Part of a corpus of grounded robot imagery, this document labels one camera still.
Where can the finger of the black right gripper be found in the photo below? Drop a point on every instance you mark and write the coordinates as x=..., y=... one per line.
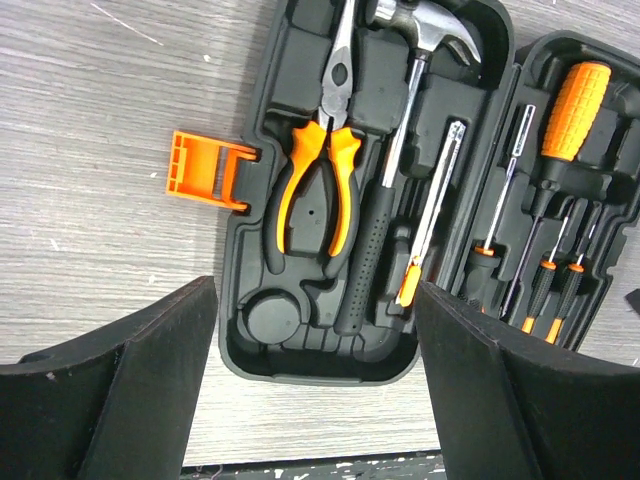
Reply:
x=633, y=300

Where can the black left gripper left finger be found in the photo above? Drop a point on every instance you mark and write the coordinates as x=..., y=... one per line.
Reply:
x=115, y=403

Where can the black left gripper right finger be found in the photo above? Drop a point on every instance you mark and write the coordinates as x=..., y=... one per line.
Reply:
x=508, y=405

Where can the small precision screwdriver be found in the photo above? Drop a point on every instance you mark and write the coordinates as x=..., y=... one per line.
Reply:
x=570, y=285
x=544, y=277

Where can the black handled screwdriver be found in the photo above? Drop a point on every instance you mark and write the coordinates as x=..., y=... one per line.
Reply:
x=482, y=260

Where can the orange handled screwdriver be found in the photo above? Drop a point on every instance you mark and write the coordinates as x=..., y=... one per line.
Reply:
x=573, y=114

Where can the black plastic tool case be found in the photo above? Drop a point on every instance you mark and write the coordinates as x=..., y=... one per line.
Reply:
x=280, y=328

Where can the orange black pliers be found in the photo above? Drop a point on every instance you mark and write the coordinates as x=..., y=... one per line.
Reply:
x=325, y=144

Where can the black handled claw hammer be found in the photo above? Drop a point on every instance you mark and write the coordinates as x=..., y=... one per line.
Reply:
x=425, y=25

